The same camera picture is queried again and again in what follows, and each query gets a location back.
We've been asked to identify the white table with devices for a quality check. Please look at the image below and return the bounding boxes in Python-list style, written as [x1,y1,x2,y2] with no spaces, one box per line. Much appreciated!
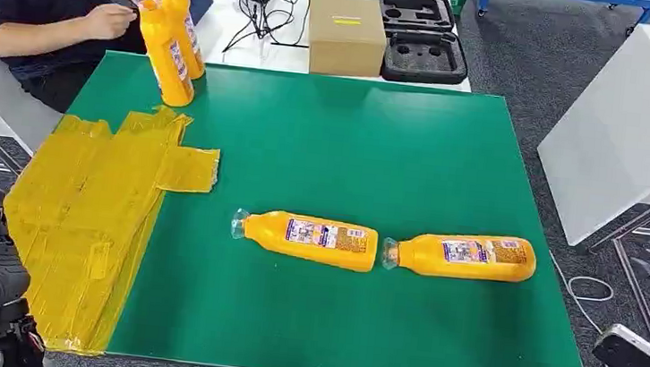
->
[145,0,481,94]

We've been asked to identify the white cable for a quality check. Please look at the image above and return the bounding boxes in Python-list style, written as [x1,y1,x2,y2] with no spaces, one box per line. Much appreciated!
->
[539,254,650,367]

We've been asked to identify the brown cardboard box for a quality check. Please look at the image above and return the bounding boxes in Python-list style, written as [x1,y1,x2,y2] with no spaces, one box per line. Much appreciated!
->
[303,0,392,82]

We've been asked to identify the person's right hand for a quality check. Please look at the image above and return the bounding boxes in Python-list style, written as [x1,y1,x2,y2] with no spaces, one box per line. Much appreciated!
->
[79,0,140,45]

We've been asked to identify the yellow plastic sheet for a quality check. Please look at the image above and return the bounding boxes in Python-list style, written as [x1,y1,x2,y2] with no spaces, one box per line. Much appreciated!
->
[0,90,226,367]

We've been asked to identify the black foam-lined case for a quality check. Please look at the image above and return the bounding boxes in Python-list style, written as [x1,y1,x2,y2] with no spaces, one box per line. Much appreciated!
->
[364,0,475,90]

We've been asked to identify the dark tablet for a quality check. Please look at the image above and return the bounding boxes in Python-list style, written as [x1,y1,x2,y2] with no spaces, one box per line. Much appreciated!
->
[186,0,215,28]

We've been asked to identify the orange drink bottle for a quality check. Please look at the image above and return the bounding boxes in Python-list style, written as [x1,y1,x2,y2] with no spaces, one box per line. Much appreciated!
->
[139,0,213,82]
[121,0,205,110]
[380,225,540,287]
[227,205,381,275]

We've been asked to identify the green table mat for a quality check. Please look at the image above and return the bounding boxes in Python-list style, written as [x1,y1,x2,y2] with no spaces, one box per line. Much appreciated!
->
[43,47,624,367]

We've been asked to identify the black cables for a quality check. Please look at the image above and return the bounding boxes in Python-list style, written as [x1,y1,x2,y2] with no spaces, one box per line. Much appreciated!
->
[222,0,314,62]

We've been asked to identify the large white side table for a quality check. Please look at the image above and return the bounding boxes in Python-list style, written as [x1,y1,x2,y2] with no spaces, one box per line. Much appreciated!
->
[526,13,650,259]

